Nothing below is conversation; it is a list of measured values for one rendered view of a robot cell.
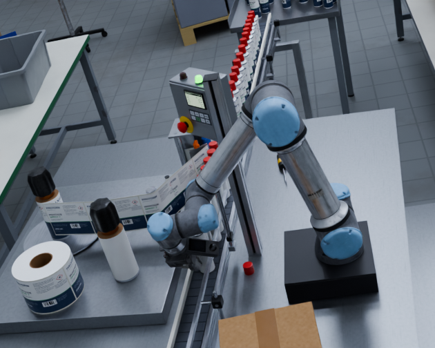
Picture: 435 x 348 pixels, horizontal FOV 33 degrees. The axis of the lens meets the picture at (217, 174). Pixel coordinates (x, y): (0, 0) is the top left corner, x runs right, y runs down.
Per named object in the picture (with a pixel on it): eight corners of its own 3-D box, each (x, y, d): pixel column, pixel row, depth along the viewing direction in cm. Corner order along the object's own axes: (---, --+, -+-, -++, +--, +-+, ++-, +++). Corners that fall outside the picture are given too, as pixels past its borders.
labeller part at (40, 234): (41, 215, 294) (40, 212, 294) (112, 207, 287) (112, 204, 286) (12, 266, 269) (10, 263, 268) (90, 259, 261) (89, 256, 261)
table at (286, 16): (270, 103, 521) (242, -24, 473) (358, 90, 506) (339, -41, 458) (259, 157, 463) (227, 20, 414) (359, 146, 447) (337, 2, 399)
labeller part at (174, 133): (175, 120, 279) (175, 118, 279) (203, 116, 277) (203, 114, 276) (168, 139, 268) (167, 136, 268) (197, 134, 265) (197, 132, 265)
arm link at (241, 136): (264, 59, 204) (175, 188, 225) (266, 75, 195) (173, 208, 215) (297, 80, 207) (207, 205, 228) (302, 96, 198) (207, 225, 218)
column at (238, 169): (250, 248, 254) (204, 74, 219) (262, 246, 253) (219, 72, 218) (248, 256, 250) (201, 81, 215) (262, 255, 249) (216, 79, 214)
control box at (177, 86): (203, 118, 243) (189, 66, 233) (240, 128, 231) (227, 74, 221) (181, 133, 237) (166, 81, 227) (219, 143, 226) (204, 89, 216)
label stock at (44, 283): (77, 309, 239) (62, 276, 232) (20, 317, 243) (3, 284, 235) (90, 269, 256) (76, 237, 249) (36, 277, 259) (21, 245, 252)
